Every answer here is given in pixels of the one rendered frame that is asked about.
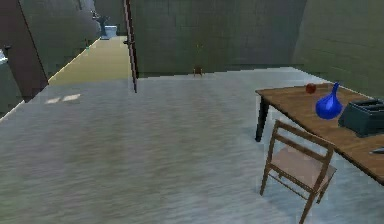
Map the brown wooden chair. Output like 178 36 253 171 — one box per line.
259 119 338 224

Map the dark brown room door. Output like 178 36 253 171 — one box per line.
0 0 50 103
123 0 139 94

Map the brown wooden table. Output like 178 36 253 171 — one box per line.
254 82 384 186

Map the blue glass vase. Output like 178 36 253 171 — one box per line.
314 81 344 121

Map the dark grey toaster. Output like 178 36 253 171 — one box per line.
337 97 384 139

